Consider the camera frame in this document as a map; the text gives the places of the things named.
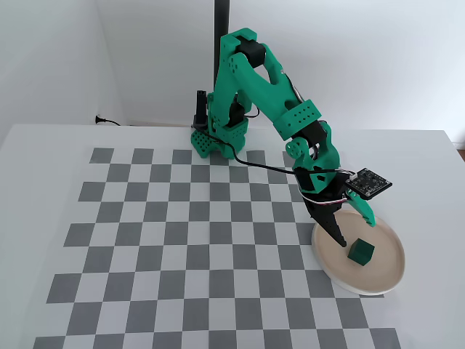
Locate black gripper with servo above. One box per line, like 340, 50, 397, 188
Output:
302, 173, 377, 249

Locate dark green dice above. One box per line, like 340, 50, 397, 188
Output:
347, 238, 376, 266

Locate beige round plate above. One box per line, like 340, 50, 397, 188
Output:
311, 208, 406, 296

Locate grey white checkerboard mat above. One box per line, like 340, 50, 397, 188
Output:
34, 147, 403, 349

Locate black vertical pole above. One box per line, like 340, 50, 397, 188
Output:
213, 0, 231, 94

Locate black wrist camera board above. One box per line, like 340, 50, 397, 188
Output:
344, 167, 394, 201

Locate black camera cable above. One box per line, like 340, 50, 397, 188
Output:
206, 134, 310, 182

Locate black wall plug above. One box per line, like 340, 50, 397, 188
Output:
94, 114, 121, 127

